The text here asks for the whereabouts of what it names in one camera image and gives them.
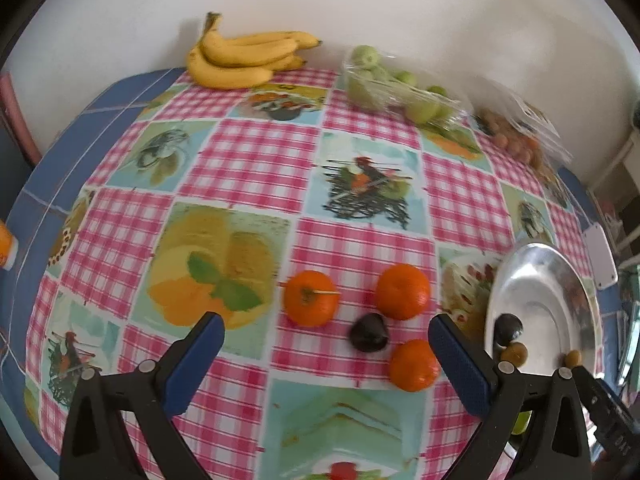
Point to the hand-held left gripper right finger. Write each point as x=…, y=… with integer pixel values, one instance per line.
x=460, y=370

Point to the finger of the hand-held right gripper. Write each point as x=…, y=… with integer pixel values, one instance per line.
x=592, y=392

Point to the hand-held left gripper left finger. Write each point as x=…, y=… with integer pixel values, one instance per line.
x=195, y=365

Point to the brown longan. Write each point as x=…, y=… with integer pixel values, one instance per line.
x=515, y=353
x=573, y=357

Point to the orange mandarin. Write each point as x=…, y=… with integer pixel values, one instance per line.
x=414, y=365
x=311, y=298
x=403, y=291

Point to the dark purple plum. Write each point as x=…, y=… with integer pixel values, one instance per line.
x=509, y=327
x=368, y=332

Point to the round steel bowl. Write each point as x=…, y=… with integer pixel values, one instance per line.
x=540, y=285

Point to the single green jujube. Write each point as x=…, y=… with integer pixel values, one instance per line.
x=520, y=422

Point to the white power box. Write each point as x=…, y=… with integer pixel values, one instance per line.
x=600, y=255

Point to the pink checked tablecloth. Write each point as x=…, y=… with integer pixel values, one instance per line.
x=250, y=160

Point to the orange and white bottle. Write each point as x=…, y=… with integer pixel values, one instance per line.
x=6, y=246

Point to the pile of brown longans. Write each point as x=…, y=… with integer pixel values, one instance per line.
x=505, y=135

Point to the clear bag of brown fruit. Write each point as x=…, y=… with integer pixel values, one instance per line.
x=535, y=120

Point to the pile of green jujubes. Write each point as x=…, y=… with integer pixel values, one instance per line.
x=420, y=107

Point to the clear plastic jujube container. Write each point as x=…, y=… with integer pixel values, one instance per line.
x=385, y=92

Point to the yellow banana bunch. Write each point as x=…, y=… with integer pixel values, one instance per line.
x=240, y=57

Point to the pink chair frame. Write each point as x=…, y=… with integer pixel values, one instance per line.
x=17, y=115

